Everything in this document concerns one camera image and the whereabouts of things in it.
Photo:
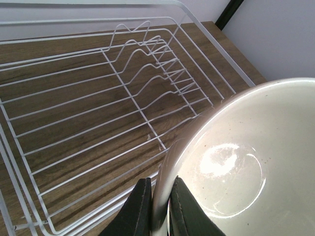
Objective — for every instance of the white wire dish rack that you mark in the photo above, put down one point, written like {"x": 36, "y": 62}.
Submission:
{"x": 92, "y": 95}

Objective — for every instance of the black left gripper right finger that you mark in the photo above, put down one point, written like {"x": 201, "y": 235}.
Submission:
{"x": 186, "y": 216}

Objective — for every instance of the large cream ceramic bowl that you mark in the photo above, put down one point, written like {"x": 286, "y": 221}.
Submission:
{"x": 250, "y": 163}

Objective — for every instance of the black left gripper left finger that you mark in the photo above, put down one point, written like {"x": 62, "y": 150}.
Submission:
{"x": 134, "y": 217}

